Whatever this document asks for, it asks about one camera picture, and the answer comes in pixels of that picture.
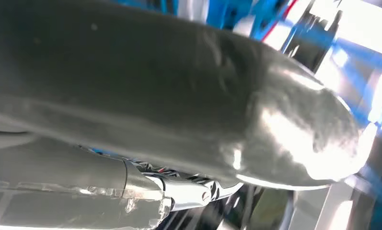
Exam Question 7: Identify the red barrier belt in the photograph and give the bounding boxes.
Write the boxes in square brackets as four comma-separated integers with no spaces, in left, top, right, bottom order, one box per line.
[261,0,300,43]

